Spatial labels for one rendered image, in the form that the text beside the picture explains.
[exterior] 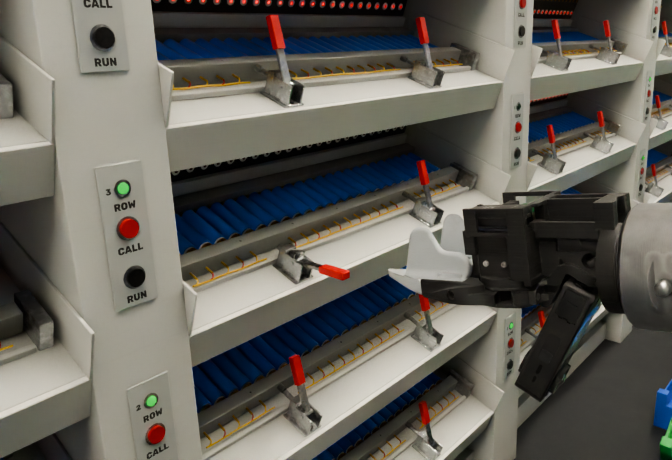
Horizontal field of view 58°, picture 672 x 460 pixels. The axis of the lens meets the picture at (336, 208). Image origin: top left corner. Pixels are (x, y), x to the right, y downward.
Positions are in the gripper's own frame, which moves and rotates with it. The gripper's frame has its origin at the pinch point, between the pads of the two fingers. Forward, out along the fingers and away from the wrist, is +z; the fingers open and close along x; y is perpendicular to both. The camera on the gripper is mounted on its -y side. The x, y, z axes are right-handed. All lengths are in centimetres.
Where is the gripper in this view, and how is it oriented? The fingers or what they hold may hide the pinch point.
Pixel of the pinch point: (412, 275)
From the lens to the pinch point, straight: 59.0
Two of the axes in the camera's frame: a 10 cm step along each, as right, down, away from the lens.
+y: -1.5, -9.8, -1.5
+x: -6.7, 2.1, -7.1
